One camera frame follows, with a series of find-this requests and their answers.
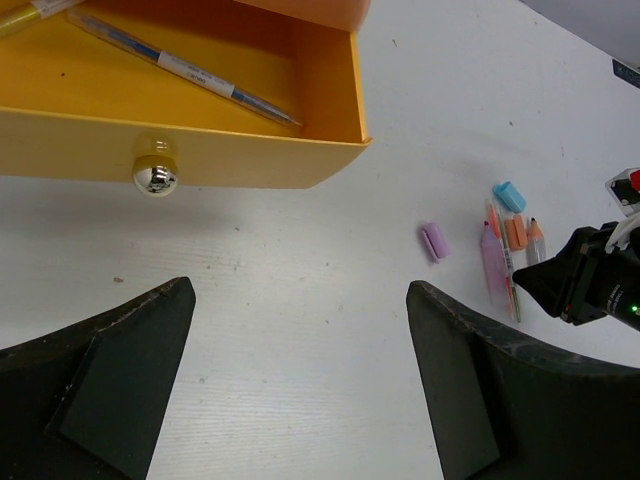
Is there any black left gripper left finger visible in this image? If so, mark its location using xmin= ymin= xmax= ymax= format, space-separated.
xmin=1 ymin=277 xmax=195 ymax=479

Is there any thin orange highlighter pen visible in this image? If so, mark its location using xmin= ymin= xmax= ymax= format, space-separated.
xmin=485 ymin=199 xmax=516 ymax=322

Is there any dark table corner label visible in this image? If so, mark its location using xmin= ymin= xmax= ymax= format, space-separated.
xmin=612 ymin=58 xmax=640 ymax=88

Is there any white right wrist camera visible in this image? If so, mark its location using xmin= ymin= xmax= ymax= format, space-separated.
xmin=604 ymin=168 xmax=640 ymax=246

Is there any thin green highlighter pen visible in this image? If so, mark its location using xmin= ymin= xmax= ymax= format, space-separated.
xmin=511 ymin=281 xmax=522 ymax=323

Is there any yellow drawer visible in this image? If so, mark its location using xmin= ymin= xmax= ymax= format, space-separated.
xmin=1 ymin=1 xmax=371 ymax=196

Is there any thin yellow highlighter pen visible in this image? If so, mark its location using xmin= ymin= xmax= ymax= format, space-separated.
xmin=1 ymin=0 xmax=83 ymax=39

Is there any thin blue highlighter pen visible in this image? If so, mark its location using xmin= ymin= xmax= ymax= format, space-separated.
xmin=67 ymin=9 xmax=302 ymax=127

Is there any light blue highlighter cap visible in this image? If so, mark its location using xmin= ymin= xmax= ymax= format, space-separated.
xmin=493 ymin=181 xmax=527 ymax=214

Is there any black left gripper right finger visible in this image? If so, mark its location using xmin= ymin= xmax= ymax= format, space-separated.
xmin=406 ymin=281 xmax=639 ymax=479

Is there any orange highlighter cap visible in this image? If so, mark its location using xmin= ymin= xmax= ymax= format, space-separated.
xmin=504 ymin=214 xmax=528 ymax=251

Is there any purple highlighter body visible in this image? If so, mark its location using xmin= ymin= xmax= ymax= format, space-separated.
xmin=480 ymin=221 xmax=510 ymax=308

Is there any purple highlighter cap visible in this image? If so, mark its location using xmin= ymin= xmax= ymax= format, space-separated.
xmin=420 ymin=222 xmax=451 ymax=263

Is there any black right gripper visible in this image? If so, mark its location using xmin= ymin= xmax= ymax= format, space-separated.
xmin=512 ymin=222 xmax=639 ymax=330

